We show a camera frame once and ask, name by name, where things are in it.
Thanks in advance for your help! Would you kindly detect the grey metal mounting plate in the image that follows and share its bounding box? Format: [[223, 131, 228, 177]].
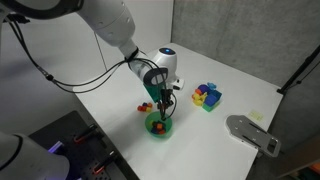
[[225, 114, 282, 159]]

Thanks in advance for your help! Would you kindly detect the blue toy box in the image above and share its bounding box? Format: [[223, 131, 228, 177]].
[[203, 89, 223, 108]]

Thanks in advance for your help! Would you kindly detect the yellow toy piece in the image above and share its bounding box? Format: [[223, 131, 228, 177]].
[[191, 92, 208, 107]]

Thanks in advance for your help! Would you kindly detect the green plastic bowl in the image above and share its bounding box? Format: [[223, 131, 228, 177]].
[[144, 111, 174, 140]]

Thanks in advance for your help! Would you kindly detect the green toy block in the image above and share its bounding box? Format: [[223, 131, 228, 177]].
[[202, 103, 218, 113]]

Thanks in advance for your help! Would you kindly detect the yellow sticky note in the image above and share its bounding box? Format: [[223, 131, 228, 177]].
[[248, 110, 265, 122]]

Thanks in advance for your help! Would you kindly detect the light blue toy piece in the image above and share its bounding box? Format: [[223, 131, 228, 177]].
[[206, 81, 218, 91]]

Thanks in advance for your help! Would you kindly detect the purple toy piece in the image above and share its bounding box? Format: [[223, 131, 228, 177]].
[[198, 84, 211, 94]]

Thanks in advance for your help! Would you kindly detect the orange handled clamp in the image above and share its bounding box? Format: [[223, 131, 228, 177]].
[[72, 123, 100, 145], [91, 150, 118, 176]]

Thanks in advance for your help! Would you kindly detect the purple lit device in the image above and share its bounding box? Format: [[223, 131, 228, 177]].
[[47, 140, 65, 155]]

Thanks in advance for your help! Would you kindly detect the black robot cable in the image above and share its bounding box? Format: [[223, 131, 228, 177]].
[[4, 14, 168, 88], [46, 58, 169, 95]]

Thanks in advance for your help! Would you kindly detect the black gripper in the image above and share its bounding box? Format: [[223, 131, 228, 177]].
[[155, 83, 177, 121]]

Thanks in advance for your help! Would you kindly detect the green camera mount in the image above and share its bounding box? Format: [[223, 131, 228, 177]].
[[143, 82, 162, 104]]

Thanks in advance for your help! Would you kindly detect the black stand pole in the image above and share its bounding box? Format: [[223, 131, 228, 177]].
[[276, 44, 320, 95]]

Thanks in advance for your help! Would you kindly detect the black perforated breadboard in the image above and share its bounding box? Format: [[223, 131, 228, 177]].
[[28, 110, 141, 180]]

